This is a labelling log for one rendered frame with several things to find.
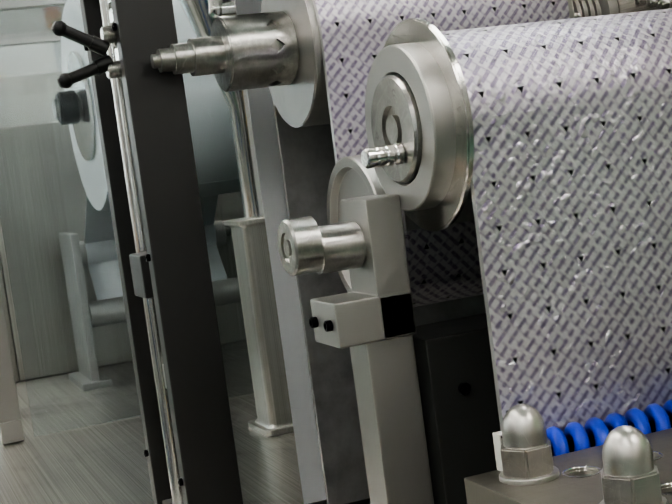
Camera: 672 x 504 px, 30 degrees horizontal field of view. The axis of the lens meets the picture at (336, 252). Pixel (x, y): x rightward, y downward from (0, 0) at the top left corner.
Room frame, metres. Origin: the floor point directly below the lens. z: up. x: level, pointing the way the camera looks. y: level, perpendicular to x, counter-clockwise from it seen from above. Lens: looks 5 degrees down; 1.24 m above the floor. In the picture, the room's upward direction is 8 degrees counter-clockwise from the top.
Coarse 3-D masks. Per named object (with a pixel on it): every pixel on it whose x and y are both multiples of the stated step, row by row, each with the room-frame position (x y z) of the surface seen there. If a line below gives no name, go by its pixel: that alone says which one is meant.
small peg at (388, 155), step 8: (400, 144) 0.85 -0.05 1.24; (368, 152) 0.84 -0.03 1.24; (376, 152) 0.84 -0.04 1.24; (384, 152) 0.84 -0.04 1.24; (392, 152) 0.85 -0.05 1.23; (400, 152) 0.85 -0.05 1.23; (368, 160) 0.84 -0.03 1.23; (376, 160) 0.84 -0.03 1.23; (384, 160) 0.84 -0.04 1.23; (392, 160) 0.85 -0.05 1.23; (400, 160) 0.85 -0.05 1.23; (368, 168) 0.84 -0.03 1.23
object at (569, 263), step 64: (512, 192) 0.83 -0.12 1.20; (576, 192) 0.84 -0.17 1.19; (640, 192) 0.86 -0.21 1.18; (512, 256) 0.82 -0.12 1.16; (576, 256) 0.84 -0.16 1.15; (640, 256) 0.86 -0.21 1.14; (512, 320) 0.82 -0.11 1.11; (576, 320) 0.84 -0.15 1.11; (640, 320) 0.86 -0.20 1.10; (512, 384) 0.82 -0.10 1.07; (576, 384) 0.84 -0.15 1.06; (640, 384) 0.85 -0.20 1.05
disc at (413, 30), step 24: (408, 24) 0.87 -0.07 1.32; (432, 48) 0.84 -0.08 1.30; (456, 72) 0.81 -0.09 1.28; (456, 96) 0.81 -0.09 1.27; (456, 120) 0.82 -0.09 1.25; (456, 144) 0.82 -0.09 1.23; (456, 168) 0.83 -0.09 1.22; (456, 192) 0.83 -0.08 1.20; (408, 216) 0.91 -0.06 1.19; (432, 216) 0.87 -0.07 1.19; (456, 216) 0.84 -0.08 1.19
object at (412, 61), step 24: (384, 48) 0.87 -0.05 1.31; (408, 48) 0.85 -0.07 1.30; (384, 72) 0.88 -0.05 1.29; (408, 72) 0.84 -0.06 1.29; (432, 72) 0.83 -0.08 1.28; (432, 96) 0.82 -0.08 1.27; (432, 120) 0.82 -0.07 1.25; (432, 144) 0.82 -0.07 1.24; (432, 168) 0.82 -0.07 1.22; (408, 192) 0.86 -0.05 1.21; (432, 192) 0.84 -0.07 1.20
